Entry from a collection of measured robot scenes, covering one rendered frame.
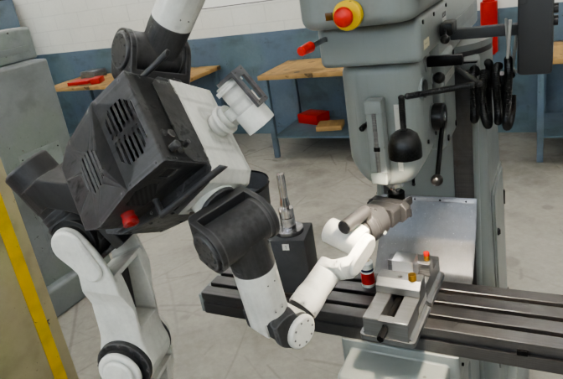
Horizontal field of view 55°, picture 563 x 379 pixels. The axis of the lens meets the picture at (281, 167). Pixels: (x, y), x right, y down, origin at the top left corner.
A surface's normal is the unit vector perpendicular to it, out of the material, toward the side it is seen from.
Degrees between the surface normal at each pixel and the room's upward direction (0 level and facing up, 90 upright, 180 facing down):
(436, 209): 63
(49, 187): 90
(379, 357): 0
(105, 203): 75
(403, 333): 90
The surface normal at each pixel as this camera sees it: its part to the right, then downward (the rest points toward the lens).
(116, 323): -0.22, 0.37
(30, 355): 0.89, 0.03
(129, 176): -0.51, -0.06
